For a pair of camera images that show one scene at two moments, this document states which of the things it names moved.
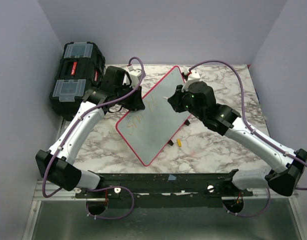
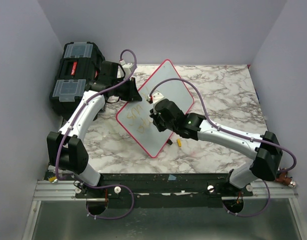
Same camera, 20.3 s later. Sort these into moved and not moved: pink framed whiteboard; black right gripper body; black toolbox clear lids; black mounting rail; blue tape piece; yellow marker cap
Moved: black right gripper body; pink framed whiteboard
Not moved: blue tape piece; black toolbox clear lids; black mounting rail; yellow marker cap
